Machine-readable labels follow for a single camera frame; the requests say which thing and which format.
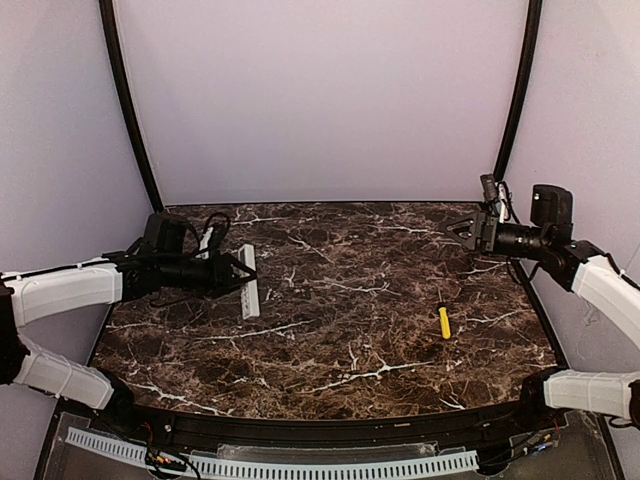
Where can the yellow handled screwdriver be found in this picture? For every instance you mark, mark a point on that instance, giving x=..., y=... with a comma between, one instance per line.
x=443, y=317

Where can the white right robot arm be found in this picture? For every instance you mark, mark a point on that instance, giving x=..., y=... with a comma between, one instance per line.
x=579, y=267

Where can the black frame post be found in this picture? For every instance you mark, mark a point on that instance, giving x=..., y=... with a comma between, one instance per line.
x=128, y=110
x=523, y=73

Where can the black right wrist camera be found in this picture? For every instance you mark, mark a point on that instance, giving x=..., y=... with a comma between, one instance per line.
x=498, y=198

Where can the white slotted cable duct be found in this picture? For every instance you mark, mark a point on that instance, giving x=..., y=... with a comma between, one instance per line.
x=408, y=461

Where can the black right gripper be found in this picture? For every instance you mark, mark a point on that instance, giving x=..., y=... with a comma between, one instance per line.
x=483, y=233

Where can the black front table rail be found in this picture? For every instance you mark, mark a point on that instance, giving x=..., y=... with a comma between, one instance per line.
x=482, y=427

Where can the white remote control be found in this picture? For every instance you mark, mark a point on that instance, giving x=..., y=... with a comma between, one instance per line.
x=250, y=302

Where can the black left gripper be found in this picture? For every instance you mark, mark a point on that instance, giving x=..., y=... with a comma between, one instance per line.
x=220, y=273

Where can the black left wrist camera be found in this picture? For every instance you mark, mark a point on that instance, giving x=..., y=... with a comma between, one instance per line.
x=215, y=230

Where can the black right frame post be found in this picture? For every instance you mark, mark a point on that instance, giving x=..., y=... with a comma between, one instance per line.
x=523, y=73

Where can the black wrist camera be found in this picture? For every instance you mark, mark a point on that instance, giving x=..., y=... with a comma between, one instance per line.
x=215, y=230
x=498, y=198

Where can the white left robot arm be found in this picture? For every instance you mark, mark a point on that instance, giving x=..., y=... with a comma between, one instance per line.
x=170, y=253

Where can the black left frame post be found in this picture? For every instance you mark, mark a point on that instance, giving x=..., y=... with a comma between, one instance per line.
x=128, y=110

